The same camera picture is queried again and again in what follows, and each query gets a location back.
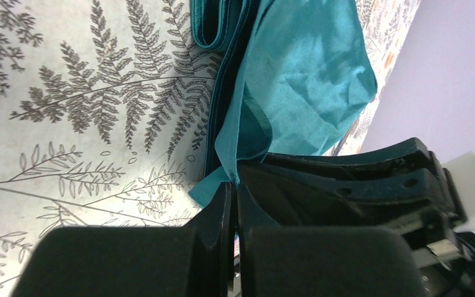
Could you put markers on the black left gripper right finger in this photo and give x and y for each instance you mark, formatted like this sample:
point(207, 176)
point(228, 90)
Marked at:
point(321, 261)

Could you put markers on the teal cloth napkin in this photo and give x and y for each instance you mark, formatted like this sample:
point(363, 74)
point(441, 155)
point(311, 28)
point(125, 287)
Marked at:
point(294, 77)

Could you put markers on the floral patterned table mat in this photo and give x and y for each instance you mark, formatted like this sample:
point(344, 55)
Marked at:
point(103, 110)

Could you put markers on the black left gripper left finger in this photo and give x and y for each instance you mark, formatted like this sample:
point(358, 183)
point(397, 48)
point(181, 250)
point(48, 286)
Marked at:
point(195, 259)

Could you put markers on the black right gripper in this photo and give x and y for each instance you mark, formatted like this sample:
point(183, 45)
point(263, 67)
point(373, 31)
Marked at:
point(403, 188)

